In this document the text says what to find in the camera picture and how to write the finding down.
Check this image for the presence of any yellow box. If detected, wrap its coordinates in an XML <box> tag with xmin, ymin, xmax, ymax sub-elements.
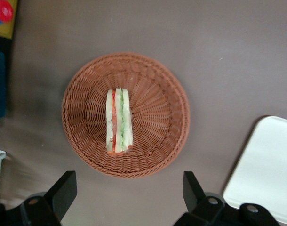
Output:
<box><xmin>0</xmin><ymin>0</ymin><xmax>20</xmax><ymax>40</ymax></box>

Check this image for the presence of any white rectangular plastic tray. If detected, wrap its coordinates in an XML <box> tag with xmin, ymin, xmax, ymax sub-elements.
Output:
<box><xmin>223</xmin><ymin>115</ymin><xmax>287</xmax><ymax>226</ymax></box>

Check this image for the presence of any triangle sandwich with tomato lettuce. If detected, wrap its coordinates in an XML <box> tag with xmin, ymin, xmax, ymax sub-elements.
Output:
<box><xmin>105</xmin><ymin>87</ymin><xmax>134</xmax><ymax>158</ymax></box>

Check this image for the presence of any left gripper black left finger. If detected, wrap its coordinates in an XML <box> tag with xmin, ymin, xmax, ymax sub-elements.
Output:
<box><xmin>20</xmin><ymin>171</ymin><xmax>78</xmax><ymax>226</ymax></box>

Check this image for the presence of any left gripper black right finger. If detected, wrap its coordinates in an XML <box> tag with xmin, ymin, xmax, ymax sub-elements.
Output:
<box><xmin>174</xmin><ymin>171</ymin><xmax>225</xmax><ymax>226</ymax></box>

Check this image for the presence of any red round cap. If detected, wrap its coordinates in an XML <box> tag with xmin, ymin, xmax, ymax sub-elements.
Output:
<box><xmin>0</xmin><ymin>0</ymin><xmax>14</xmax><ymax>23</ymax></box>

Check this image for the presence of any brown round wicker basket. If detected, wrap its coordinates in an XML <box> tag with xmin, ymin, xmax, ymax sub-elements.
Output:
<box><xmin>61</xmin><ymin>52</ymin><xmax>191</xmax><ymax>179</ymax></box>

